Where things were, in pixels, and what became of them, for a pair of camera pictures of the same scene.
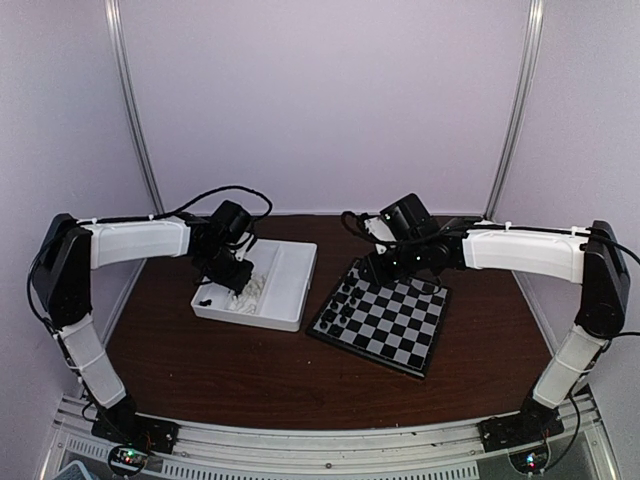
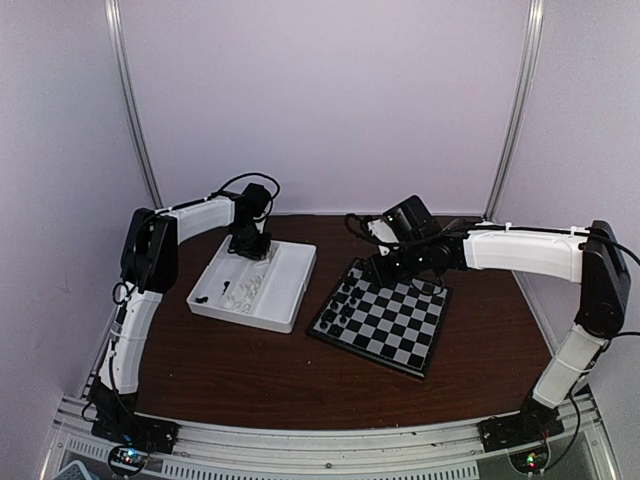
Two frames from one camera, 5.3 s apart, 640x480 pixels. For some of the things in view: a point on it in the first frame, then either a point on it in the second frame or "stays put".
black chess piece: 336,330 stays put
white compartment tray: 278,293 stays put
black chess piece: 330,316 stays put
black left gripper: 238,281 -> 256,253
